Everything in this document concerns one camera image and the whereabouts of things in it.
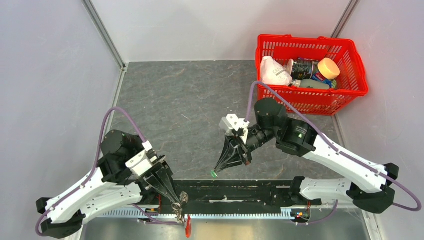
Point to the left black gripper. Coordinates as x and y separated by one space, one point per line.
160 173

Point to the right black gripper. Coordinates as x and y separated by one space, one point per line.
240 152

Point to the red black keyring holder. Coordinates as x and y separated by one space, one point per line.
178 210

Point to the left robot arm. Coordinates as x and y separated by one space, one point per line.
130 172

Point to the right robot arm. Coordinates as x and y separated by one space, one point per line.
365 184

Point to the white plastic bag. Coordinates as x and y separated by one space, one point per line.
273 73

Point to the grey green bottle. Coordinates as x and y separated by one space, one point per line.
311 84

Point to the dark can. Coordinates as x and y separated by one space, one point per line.
302 68

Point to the jar with beige lid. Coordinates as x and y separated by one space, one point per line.
325 71

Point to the red plastic basket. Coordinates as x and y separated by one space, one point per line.
351 83

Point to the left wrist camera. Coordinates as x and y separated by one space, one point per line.
142 162

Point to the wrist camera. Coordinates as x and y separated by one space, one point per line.
142 162
235 126

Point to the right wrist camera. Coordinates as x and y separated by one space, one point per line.
235 126

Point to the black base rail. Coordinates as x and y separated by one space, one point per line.
240 196

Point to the grey slotted cable duct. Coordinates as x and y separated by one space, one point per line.
133 213

